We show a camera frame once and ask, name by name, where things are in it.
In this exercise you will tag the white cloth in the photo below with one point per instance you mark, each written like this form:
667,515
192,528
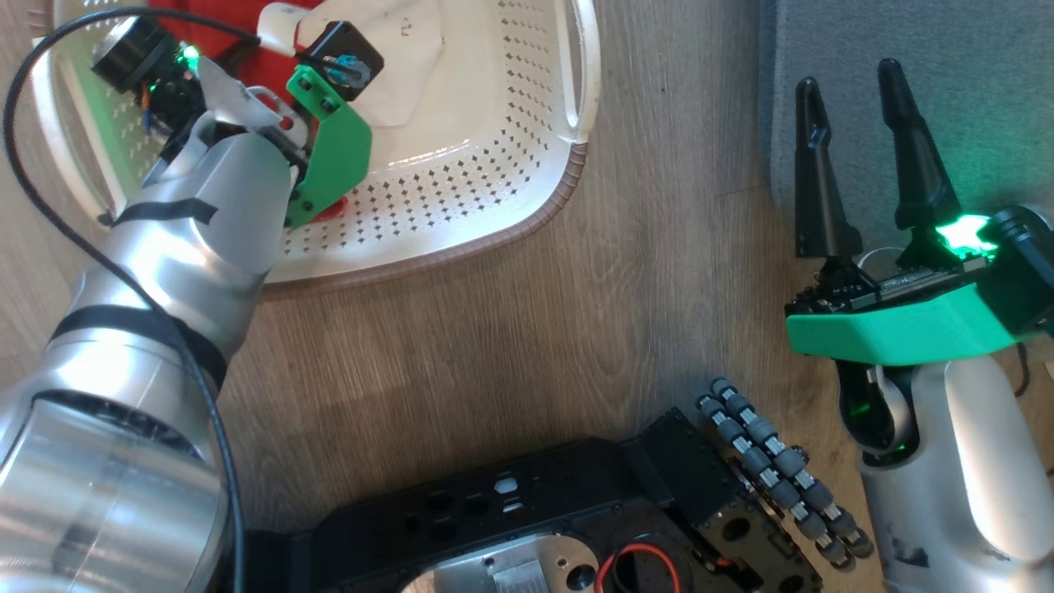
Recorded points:
403,58

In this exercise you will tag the grey roller omni wheel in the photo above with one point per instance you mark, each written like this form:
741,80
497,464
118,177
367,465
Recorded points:
782,469

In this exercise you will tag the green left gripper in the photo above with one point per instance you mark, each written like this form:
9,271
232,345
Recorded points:
333,156

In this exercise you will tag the white perforated laundry basket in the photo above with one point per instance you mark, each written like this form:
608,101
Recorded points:
494,165

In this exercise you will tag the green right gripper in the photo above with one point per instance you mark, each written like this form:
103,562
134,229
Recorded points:
906,329

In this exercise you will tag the grey fabric sofa module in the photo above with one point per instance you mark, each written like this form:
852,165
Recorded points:
972,82

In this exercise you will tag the red cloth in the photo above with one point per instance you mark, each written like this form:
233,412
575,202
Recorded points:
206,25

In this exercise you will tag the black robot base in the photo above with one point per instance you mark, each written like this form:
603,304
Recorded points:
461,511

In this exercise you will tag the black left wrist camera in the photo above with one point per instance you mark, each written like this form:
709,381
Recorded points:
350,49

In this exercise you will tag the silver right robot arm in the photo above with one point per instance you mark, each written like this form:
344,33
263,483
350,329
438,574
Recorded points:
972,478

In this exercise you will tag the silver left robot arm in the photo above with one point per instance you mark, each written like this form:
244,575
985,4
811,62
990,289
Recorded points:
123,371

